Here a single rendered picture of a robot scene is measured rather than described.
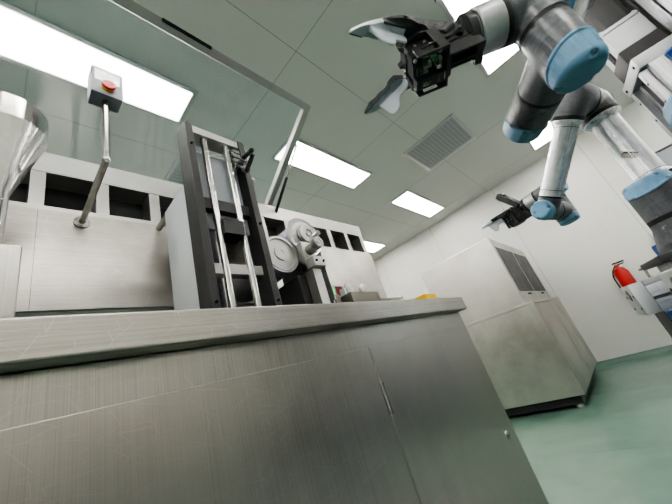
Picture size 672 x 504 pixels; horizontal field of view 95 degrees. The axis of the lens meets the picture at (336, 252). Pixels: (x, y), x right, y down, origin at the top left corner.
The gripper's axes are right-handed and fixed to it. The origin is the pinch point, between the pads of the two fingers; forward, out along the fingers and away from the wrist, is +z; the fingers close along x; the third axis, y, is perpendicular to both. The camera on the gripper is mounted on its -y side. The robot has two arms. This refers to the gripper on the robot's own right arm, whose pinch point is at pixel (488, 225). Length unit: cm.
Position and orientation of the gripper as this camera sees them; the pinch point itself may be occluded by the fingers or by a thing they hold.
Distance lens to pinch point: 169.5
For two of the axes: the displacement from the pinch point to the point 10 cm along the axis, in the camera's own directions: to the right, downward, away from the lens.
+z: -4.2, 4.8, 7.7
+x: 8.1, -1.8, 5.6
